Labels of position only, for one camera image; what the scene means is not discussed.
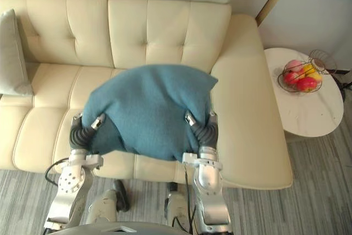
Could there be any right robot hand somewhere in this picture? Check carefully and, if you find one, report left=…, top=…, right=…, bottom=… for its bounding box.
left=184, top=110, right=220, bottom=154

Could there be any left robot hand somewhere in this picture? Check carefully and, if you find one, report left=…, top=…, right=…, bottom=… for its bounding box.
left=69, top=111, right=107, bottom=151

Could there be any teal fabric cushion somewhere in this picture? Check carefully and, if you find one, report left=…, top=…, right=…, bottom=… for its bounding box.
left=82, top=63, right=219, bottom=162

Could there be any right robot leg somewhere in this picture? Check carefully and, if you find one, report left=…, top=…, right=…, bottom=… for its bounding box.
left=164, top=182, right=199, bottom=235

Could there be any robot leg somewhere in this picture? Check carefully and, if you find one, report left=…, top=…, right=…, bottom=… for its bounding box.
left=87, top=179, right=130, bottom=228
left=164, top=182, right=199, bottom=235

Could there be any left robot leg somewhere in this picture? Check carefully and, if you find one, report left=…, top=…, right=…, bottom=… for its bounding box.
left=87, top=179, right=130, bottom=228

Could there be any grey robot torso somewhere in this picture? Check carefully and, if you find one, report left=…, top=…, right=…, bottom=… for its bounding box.
left=43, top=216, right=194, bottom=235

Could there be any small red apple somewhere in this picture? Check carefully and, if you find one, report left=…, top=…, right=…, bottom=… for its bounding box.
left=283, top=72, right=300, bottom=86

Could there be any round white side table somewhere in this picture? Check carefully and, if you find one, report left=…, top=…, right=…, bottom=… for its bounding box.
left=263, top=47, right=345, bottom=138

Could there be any light grey cushion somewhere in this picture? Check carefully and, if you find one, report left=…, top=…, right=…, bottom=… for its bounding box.
left=0, top=8, right=34, bottom=97

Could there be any pink peach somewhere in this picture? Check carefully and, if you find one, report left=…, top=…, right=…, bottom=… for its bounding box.
left=284, top=59, right=304, bottom=74

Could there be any large red apple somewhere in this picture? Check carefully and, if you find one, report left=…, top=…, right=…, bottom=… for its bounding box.
left=296, top=76, right=318, bottom=93

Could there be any cream leather sofa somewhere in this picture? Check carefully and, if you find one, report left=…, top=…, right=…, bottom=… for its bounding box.
left=0, top=0, right=294, bottom=191

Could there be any yellow fruit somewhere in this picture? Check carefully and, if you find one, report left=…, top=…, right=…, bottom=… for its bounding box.
left=302, top=64, right=323, bottom=82

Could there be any black metal stand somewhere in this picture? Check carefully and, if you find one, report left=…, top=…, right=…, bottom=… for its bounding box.
left=328, top=67, right=352, bottom=91

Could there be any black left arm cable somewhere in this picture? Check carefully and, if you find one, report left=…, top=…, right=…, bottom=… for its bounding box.
left=45, top=157, right=70, bottom=187

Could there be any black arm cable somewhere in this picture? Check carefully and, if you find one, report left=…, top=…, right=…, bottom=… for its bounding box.
left=45, top=157, right=70, bottom=187
left=183, top=163, right=194, bottom=228

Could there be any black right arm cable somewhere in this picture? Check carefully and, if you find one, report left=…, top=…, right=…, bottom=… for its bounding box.
left=183, top=163, right=194, bottom=228

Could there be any wire fruit basket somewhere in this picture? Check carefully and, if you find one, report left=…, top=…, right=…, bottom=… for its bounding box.
left=277, top=58, right=324, bottom=93

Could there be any small wire basket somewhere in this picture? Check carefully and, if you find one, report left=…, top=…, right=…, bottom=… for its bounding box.
left=307, top=49, right=337, bottom=76

